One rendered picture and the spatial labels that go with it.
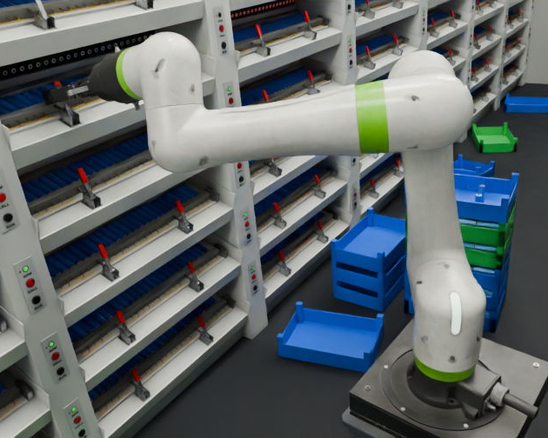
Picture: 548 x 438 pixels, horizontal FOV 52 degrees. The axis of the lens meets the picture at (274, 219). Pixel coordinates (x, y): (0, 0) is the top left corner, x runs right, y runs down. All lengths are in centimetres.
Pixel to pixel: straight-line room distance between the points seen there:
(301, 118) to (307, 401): 101
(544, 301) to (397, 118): 138
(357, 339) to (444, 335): 82
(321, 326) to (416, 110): 120
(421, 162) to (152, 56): 53
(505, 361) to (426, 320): 30
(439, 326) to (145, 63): 70
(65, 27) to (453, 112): 78
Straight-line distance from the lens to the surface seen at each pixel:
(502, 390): 121
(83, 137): 129
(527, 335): 200
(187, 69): 96
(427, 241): 119
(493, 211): 176
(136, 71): 99
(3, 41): 118
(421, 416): 120
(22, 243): 124
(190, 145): 94
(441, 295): 109
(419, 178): 113
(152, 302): 162
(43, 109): 130
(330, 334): 193
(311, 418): 166
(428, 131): 90
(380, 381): 126
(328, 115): 90
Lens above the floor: 120
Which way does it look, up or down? 27 degrees down
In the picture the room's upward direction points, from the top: 6 degrees counter-clockwise
